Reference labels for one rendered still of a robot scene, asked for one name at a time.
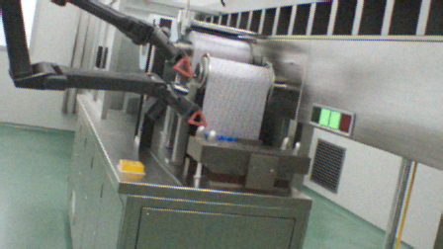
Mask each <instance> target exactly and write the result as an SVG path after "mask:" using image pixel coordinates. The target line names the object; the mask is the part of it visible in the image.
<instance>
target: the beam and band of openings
mask: <svg viewBox="0 0 443 249"><path fill-rule="evenodd" d="M223 2H224V7H223V6H222V2H220V3H213V4H209V5H206V6H202V7H205V8H209V9H212V10H219V11H220V13H219V15H218V22H217V25H218V26H225V27H229V28H233V29H240V30H244V31H247V32H250V33H257V34H261V35H265V36H267V39H257V38H253V37H250V36H241V37H245V38H249V39H253V40H353V41H410V42H443V0H226V1H223Z"/></svg>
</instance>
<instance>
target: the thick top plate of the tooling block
mask: <svg viewBox="0 0 443 249"><path fill-rule="evenodd" d="M206 142H207V138H206V137H205V139H199V138H196V137H195V136H189V143H188V148H187V151H186V152H187V153H188V154H189V155H191V156H192V157H193V158H195V159H196V161H197V162H200V163H205V164H212V165H219V166H232V167H239V168H246V166H247V162H248V158H249V154H254V155H267V156H273V157H277V158H279V160H278V166H277V170H276V172H287V173H293V174H300V175H308V174H309V167H310V162H311V158H309V157H307V156H305V155H303V156H297V155H294V154H293V151H294V150H293V149H290V151H287V150H283V149H281V148H280V147H272V146H266V145H261V146H259V145H254V144H242V143H237V142H235V141H225V140H218V139H217V145H211V144H206Z"/></svg>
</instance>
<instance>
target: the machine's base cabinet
mask: <svg viewBox="0 0 443 249"><path fill-rule="evenodd" d="M76 121H77V123H76V133H75V137H74V143H73V153H72V157H71V167H70V173H69V175H68V187H67V192H66V196H67V204H68V212H69V220H70V227H71V235H72V242H73V249H303V244H304V241H305V237H306V234H307V226H308V222H309V218H310V210H304V209H296V208H290V209H287V208H278V207H253V206H243V205H235V204H217V203H208V202H198V201H190V200H172V199H162V198H155V197H145V196H136V195H119V194H118V193H117V191H116V190H115V186H114V184H113V183H112V179H111V178H110V175H109V174H108V170H107V168H106V167H105V163H104V161H103V160H102V157H101V154H100V152H99V150H98V147H97V145H96V143H95V140H94V138H93V136H92V135H91V131H90V129H89V127H88V124H87V123H86V121H85V118H84V116H83V114H82V110H81V109H80V107H79V113H78V115H77V118H76Z"/></svg>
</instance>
